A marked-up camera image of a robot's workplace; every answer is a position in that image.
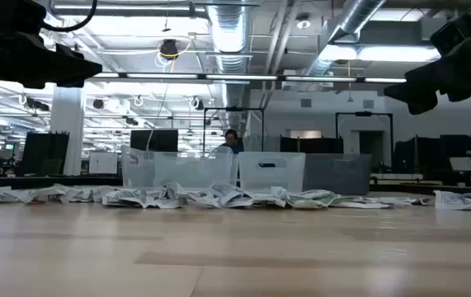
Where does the round silver air duct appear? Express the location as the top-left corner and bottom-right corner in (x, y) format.
(205, 0), (253, 135)

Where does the large clear plastic bin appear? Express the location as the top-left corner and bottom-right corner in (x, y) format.
(120, 144), (238, 191)

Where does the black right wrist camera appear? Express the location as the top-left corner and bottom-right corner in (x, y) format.
(430, 14), (471, 57)

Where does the hanging black cord reel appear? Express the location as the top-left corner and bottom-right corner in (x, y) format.
(159, 38), (181, 61)

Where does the small clear plastic bin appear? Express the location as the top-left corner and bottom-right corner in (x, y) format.
(238, 151), (307, 194)

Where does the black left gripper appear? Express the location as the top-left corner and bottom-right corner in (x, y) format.
(0, 31), (103, 90)

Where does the dark grey plastic bin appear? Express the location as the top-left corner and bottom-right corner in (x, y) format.
(303, 153), (372, 196)

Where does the white packet dark print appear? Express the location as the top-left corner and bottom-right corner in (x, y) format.
(102, 183), (189, 210)
(387, 196), (435, 206)
(24, 184), (71, 204)
(187, 183), (244, 209)

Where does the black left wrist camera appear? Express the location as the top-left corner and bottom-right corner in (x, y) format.
(0, 0), (47, 37)

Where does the long ceiling light bar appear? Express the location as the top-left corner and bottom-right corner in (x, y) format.
(90, 72), (407, 84)

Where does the black gantry frame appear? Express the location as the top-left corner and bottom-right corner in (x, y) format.
(202, 106), (266, 154)
(334, 110), (394, 174)

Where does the long white bandage wrapper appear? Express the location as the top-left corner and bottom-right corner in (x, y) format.
(434, 190), (471, 212)
(329, 196), (391, 210)

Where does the green-striped bandage wrapper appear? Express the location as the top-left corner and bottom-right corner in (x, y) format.
(286, 188), (338, 210)

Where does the person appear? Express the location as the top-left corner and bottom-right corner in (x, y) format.
(219, 128), (245, 155)

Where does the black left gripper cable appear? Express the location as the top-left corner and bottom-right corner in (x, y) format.
(40, 0), (98, 34)

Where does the black monitor row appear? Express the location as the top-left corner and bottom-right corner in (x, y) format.
(392, 134), (471, 186)

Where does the wide black monitor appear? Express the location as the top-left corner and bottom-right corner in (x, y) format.
(279, 135), (345, 155)

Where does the white pillar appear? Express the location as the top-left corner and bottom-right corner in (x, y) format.
(49, 85), (87, 177)

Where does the black partition panel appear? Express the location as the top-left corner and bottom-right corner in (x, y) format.
(21, 131), (70, 177)

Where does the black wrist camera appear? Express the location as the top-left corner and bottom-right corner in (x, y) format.
(0, 0), (47, 37)
(430, 14), (471, 57)

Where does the slanted silver air duct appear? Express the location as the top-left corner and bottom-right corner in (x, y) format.
(304, 0), (388, 78)

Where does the white board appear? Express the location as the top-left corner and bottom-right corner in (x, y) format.
(87, 151), (119, 176)

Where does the bright ceiling light panel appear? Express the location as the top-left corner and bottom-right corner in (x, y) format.
(319, 44), (442, 64)

